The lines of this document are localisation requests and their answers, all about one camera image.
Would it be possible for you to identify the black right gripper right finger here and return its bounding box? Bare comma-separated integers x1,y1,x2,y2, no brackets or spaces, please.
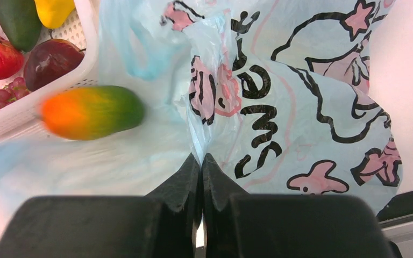
202,154,394,257

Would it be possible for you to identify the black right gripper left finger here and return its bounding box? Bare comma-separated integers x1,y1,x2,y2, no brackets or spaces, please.
0,155,201,257

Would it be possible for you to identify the light blue plastic bag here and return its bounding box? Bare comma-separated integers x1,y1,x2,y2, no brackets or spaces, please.
0,1,403,222

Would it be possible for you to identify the orange green fake mango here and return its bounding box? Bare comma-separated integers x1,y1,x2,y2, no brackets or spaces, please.
39,85,146,140

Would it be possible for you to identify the dark red fake fruit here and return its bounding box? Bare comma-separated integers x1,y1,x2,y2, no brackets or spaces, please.
23,39,84,92

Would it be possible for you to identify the red fake grape bunch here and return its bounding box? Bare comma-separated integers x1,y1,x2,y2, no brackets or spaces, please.
0,77,30,109

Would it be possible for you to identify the yellow fake pear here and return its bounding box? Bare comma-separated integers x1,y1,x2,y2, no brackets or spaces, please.
34,0,75,29

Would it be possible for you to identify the dark green fake avocado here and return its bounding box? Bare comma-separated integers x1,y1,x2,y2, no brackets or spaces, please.
0,0,42,53

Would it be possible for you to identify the white perforated plastic basket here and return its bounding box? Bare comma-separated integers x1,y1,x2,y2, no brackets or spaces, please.
0,1,100,142

